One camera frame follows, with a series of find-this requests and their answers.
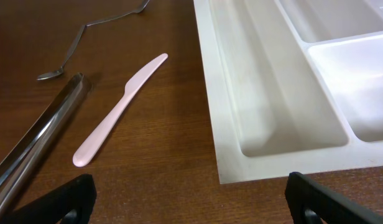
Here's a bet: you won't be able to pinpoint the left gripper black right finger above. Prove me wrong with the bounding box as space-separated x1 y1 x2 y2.
285 172 383 224

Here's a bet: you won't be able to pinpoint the white plastic knife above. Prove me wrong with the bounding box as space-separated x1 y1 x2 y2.
72 53 168 167

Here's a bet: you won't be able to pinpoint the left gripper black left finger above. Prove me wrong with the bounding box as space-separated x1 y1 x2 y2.
4 174 97 224

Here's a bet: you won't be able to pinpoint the white cutlery tray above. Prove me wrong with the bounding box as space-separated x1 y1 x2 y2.
194 1 383 184

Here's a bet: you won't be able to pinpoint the small steel teaspoon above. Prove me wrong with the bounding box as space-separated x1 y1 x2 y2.
37 25 86 81
86 0 150 27

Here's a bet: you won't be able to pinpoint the steel tongs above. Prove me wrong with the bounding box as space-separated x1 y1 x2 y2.
0 73 92 218

